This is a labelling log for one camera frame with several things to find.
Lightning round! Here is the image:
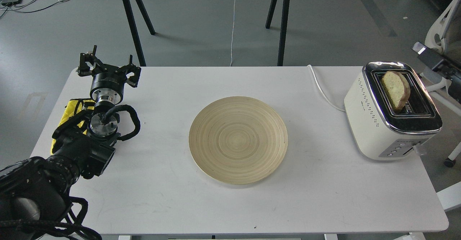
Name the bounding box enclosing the thin white hanging cable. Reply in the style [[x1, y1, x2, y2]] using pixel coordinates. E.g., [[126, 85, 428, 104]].
[[230, 0, 237, 67]]

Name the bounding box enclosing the round bamboo plate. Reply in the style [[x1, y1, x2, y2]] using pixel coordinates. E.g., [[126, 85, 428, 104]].
[[189, 97, 288, 185]]

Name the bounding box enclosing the white toaster power cable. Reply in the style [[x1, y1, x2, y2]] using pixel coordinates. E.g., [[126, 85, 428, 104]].
[[307, 65, 346, 112]]

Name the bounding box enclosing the slice of bread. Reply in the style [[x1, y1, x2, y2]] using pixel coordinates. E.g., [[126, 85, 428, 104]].
[[381, 71, 411, 113]]

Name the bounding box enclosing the yellow cloth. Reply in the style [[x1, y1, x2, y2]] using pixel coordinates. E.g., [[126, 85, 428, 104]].
[[50, 98, 95, 155]]

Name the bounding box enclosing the white two-slot toaster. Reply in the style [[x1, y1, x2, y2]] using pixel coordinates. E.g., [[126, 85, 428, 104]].
[[344, 62, 443, 160]]

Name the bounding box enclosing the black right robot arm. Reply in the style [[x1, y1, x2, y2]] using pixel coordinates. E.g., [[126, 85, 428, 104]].
[[412, 41, 461, 103]]

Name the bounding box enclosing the white office chair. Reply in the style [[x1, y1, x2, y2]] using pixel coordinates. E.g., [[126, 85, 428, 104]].
[[424, 0, 461, 168]]

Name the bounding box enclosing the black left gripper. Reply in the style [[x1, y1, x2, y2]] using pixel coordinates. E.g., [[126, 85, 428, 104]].
[[77, 45, 142, 102]]

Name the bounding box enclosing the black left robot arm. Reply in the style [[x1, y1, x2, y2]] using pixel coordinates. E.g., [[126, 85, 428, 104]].
[[0, 49, 141, 240]]

